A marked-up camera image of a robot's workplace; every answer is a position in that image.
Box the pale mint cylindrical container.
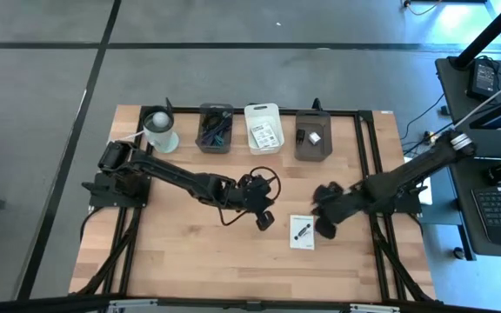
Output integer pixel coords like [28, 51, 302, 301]
[141, 105, 181, 155]

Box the thin white rod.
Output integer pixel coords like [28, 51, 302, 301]
[452, 69, 501, 130]

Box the white labelled box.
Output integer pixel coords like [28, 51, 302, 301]
[250, 122, 281, 150]

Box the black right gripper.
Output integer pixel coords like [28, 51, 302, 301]
[312, 182, 376, 240]

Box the black aluminium table frame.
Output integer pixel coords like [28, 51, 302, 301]
[76, 105, 437, 305]

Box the black overhead mounting beam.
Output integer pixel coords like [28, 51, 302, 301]
[0, 294, 501, 313]

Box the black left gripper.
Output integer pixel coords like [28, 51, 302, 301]
[235, 173, 277, 231]

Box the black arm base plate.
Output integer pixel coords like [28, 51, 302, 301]
[81, 171, 152, 209]
[389, 182, 424, 215]

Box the purple cable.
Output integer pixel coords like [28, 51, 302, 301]
[201, 123, 224, 145]

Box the black side desk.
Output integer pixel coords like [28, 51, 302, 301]
[434, 56, 501, 261]

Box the black slanted pole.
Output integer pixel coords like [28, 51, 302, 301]
[449, 0, 501, 70]

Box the black braided cable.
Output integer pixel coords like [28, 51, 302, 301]
[249, 166, 283, 205]

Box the grey translucent plastic bin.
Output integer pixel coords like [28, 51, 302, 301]
[294, 109, 334, 163]
[194, 102, 235, 155]

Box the white container cable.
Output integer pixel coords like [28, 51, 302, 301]
[110, 130, 147, 144]

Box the black power brick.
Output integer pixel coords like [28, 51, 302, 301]
[466, 58, 498, 102]

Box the white printed paper card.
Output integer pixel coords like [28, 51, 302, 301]
[289, 214, 316, 251]

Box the white plastic bin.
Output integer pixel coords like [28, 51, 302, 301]
[244, 102, 285, 157]

